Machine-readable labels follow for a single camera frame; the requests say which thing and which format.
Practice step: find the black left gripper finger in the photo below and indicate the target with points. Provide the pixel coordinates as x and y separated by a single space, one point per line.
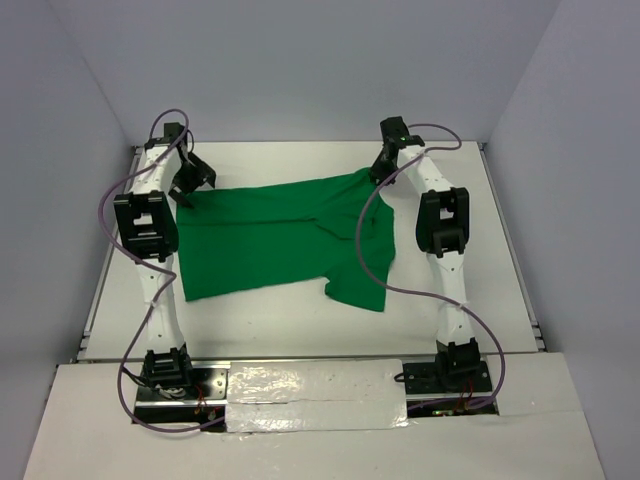
203 174
180 198

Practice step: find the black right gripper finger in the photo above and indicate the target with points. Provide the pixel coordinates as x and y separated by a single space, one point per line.
378 171
389 176

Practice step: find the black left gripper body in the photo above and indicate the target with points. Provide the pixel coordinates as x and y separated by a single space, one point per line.
185 178

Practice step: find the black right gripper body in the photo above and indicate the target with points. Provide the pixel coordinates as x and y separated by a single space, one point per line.
391 164

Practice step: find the green t shirt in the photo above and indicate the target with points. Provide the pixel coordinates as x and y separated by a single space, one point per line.
334 228

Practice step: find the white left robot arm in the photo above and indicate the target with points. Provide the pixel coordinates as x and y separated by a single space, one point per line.
148 231

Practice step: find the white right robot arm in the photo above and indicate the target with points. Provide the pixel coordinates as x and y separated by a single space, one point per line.
442 232

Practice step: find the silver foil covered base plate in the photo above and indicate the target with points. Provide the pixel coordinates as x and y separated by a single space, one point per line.
281 397

